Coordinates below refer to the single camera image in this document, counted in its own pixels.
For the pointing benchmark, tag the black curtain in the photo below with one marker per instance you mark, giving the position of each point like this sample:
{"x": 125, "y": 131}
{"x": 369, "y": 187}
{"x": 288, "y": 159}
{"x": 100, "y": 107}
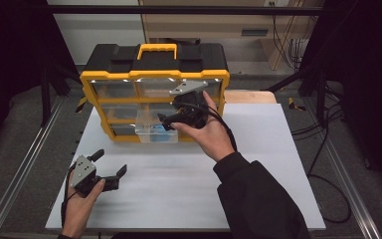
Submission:
{"x": 371, "y": 66}
{"x": 10, "y": 49}

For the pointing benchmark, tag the person's left hand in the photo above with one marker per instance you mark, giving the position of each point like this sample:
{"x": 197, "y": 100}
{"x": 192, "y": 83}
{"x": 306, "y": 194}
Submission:
{"x": 78, "y": 209}

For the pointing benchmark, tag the yellow black tape strip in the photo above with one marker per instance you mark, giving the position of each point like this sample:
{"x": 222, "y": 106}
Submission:
{"x": 80, "y": 105}
{"x": 293, "y": 104}

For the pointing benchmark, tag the yellow black drawer organizer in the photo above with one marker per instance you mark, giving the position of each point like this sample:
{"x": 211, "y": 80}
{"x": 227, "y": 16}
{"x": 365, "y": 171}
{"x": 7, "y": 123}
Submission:
{"x": 159, "y": 59}

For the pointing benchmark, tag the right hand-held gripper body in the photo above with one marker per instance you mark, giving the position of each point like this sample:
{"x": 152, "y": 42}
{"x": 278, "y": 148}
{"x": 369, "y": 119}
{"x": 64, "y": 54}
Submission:
{"x": 192, "y": 109}

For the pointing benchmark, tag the person's right hand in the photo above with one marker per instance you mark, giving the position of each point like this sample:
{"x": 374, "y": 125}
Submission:
{"x": 210, "y": 136}

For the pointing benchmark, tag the set of clear organizer drawers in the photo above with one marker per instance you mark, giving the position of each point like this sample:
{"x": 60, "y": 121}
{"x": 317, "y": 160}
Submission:
{"x": 114, "y": 89}

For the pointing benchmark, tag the aluminium rail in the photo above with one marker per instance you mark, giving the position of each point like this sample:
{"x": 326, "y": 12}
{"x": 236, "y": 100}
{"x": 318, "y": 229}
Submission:
{"x": 333, "y": 156}
{"x": 23, "y": 169}

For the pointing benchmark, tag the wooden board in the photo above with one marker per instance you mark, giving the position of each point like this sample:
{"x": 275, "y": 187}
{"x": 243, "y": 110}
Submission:
{"x": 250, "y": 97}

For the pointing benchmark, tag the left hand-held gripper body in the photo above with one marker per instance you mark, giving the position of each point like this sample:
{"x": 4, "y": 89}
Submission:
{"x": 84, "y": 176}

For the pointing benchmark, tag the black metal stand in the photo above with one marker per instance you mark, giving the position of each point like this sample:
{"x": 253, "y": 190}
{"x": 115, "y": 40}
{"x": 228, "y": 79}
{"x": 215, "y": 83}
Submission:
{"x": 320, "y": 99}
{"x": 45, "y": 99}

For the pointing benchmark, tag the black horizontal bar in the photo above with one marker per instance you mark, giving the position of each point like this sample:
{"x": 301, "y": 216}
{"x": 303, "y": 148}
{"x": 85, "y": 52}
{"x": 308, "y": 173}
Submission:
{"x": 112, "y": 9}

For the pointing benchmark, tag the single clear plastic drawer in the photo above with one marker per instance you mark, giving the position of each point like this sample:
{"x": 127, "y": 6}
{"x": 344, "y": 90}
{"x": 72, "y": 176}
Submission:
{"x": 146, "y": 122}

